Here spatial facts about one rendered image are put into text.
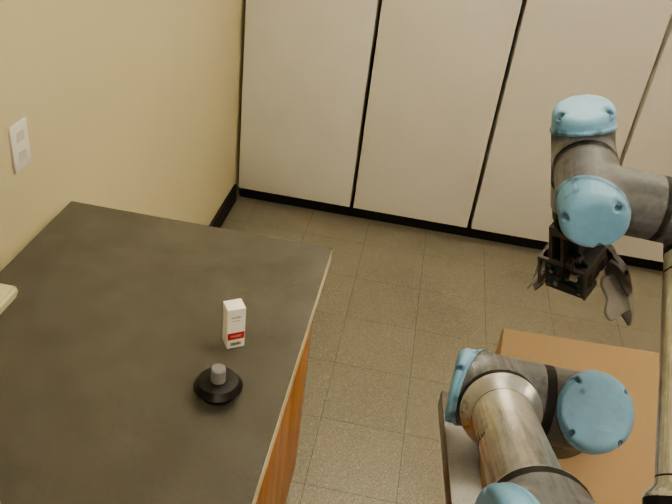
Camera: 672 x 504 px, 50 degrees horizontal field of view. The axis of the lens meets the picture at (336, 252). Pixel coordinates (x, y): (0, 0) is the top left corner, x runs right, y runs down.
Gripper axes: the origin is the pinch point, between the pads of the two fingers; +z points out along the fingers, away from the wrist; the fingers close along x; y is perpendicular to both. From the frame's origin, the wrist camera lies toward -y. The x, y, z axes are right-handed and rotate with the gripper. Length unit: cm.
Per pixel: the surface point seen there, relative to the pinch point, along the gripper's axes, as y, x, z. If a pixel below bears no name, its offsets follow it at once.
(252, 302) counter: 12, -71, 25
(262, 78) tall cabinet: -126, -224, 69
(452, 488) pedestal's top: 22.8, -11.4, 30.9
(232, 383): 34, -52, 18
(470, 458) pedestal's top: 15.1, -12.9, 33.0
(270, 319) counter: 13, -65, 26
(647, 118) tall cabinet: -216, -73, 107
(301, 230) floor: -105, -200, 140
